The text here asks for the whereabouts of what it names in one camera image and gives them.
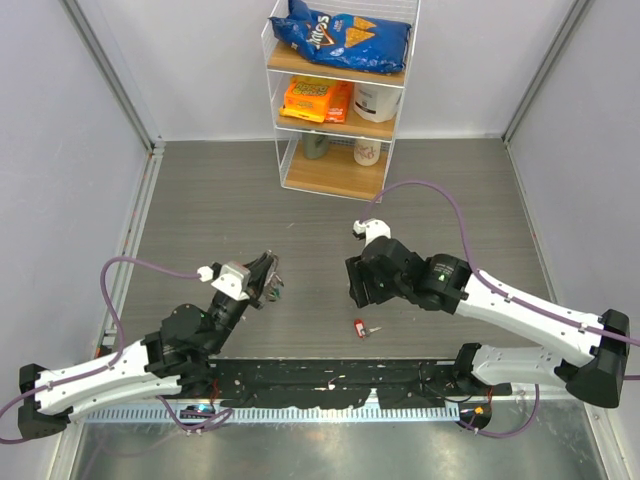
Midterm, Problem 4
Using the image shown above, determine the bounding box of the large metal keyring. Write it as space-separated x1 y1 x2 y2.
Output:
263 271 284 302

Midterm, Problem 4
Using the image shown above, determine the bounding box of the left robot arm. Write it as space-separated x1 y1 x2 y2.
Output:
17 250 282 441

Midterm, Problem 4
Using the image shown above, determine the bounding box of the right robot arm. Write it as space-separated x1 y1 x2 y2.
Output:
345 237 630 409

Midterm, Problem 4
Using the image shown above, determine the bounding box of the silver key on red tag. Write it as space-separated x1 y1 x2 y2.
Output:
363 327 380 338

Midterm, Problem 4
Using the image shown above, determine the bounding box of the white paper cup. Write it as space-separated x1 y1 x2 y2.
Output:
353 139 382 167

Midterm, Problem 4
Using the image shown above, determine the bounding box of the orange snack box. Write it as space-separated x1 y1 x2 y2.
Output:
279 75 353 124

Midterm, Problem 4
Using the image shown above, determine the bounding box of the white pouch bag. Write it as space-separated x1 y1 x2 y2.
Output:
353 83 403 123

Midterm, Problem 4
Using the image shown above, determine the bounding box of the blue Doritos chip bag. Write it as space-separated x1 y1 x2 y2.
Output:
270 1 411 74

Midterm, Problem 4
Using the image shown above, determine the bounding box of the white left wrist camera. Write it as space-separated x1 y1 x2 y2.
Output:
197 261 250 301

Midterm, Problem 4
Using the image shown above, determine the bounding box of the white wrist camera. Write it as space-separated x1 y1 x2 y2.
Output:
352 218 391 246
197 261 250 301

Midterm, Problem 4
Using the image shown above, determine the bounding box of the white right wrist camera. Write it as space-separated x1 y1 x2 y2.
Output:
352 218 391 246

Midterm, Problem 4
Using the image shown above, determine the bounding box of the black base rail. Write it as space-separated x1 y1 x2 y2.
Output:
211 359 512 410

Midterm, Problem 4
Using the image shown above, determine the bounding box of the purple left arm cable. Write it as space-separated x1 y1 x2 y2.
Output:
0 256 236 445

